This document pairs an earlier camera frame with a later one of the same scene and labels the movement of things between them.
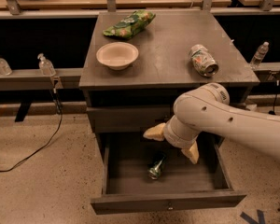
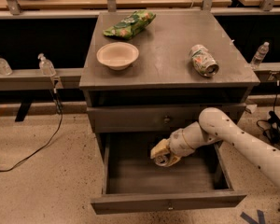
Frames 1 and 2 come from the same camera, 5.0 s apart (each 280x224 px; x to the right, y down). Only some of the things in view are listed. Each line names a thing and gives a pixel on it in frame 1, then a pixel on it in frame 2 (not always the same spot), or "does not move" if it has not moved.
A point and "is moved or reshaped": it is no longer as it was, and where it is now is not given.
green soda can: x=156 y=168 is moved or reshaped
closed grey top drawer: x=128 y=119 does not move
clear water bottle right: x=259 y=55 does not move
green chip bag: x=130 y=26 does not move
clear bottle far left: x=1 y=65 does not move
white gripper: x=175 y=136 to x=176 y=144
